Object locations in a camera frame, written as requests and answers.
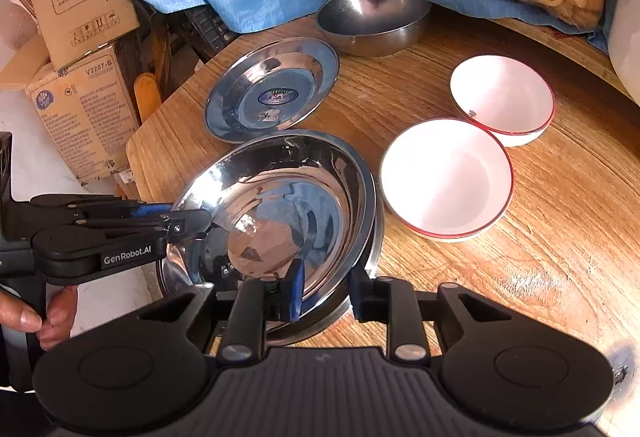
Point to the black plastic crate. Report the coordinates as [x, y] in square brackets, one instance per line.
[213, 31]

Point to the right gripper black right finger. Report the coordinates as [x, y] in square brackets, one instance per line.
[404, 311]

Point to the deep steel bowl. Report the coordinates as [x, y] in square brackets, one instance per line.
[373, 27]

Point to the white plastic jar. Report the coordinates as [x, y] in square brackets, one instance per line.
[624, 45]

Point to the steel plate with sticker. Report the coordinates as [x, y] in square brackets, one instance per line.
[271, 88]

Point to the large steel plate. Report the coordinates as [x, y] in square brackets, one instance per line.
[300, 194]

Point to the large white red-rimmed bowl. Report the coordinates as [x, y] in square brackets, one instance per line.
[447, 180]

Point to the small white red-rimmed bowl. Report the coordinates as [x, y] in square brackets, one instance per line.
[503, 96]

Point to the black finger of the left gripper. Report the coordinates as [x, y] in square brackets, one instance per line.
[97, 206]
[87, 250]

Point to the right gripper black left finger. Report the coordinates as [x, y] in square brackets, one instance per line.
[256, 303]

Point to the lower printed cardboard box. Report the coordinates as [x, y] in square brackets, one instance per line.
[87, 110]

